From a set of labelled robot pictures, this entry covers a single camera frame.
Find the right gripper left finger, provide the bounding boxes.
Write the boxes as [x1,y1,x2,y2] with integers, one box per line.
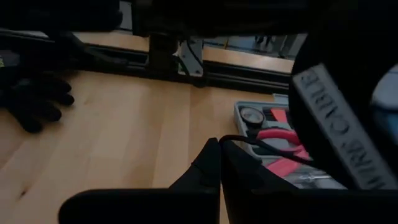
[58,138,221,224]

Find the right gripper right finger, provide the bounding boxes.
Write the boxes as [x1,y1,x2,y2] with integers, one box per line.
[221,139,398,224]

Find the long thin dark cord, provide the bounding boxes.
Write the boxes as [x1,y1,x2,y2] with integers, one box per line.
[218,134,315,166]

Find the steel hammer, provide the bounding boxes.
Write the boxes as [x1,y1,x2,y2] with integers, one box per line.
[287,173,331,184]

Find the grey plastic tool case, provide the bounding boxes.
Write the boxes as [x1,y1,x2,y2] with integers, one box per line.
[233,100,348,190]

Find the small red tool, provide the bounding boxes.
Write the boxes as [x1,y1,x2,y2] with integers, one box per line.
[269,108,289,124]

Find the red handled pliers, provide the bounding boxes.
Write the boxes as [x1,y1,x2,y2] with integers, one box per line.
[255,128,312,178]

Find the black aluminium table frame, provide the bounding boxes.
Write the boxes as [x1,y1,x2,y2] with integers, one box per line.
[0,27,295,96]

